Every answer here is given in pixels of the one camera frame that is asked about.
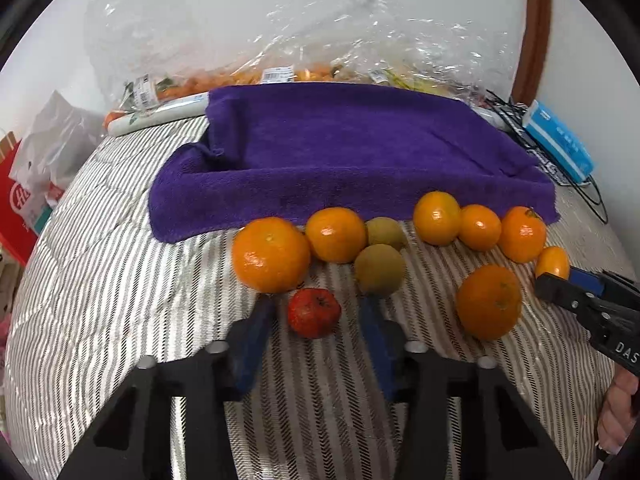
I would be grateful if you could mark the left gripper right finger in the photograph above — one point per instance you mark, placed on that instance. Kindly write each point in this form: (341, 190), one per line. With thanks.
(501, 438)

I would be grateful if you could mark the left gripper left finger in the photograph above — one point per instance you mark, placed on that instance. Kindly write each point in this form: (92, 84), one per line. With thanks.
(130, 436)

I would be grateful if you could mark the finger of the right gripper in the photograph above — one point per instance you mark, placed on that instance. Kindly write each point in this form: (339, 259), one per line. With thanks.
(589, 281)
(562, 293)

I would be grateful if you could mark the small oval orange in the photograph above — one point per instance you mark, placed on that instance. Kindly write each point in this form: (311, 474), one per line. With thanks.
(553, 260)

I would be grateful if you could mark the orange with green stem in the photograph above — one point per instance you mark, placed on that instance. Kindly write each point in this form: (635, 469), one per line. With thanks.
(523, 235)

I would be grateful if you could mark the large orange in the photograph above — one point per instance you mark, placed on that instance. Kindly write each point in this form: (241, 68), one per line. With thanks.
(270, 255)
(489, 302)

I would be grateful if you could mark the green kiwi front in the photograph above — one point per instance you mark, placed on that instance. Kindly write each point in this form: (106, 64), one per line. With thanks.
(379, 270)

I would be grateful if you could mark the green kiwi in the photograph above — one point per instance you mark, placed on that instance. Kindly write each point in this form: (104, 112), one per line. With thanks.
(379, 270)
(387, 231)

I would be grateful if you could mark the small red fruit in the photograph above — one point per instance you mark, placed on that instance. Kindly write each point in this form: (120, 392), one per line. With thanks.
(313, 313)

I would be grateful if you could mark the person's right hand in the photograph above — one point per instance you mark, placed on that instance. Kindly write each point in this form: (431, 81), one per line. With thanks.
(617, 416)

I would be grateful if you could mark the blue tissue box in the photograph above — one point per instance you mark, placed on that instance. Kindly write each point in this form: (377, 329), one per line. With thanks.
(558, 140)

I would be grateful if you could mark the red paper shopping bag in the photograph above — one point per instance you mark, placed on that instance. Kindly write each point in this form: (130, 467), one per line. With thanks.
(15, 214)

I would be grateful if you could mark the purple towel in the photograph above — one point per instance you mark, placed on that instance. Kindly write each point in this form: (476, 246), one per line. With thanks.
(289, 150)

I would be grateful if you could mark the white plastic bag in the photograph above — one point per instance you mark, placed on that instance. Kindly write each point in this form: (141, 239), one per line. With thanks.
(48, 158)

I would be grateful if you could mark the white rolled paper tube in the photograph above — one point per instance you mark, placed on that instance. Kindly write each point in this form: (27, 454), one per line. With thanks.
(183, 108)

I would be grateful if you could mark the clear plastic fruit bags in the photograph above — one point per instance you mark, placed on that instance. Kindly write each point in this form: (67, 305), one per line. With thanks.
(146, 53)

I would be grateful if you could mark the brown wooden frame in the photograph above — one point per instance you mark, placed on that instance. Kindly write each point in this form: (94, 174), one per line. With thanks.
(534, 50)

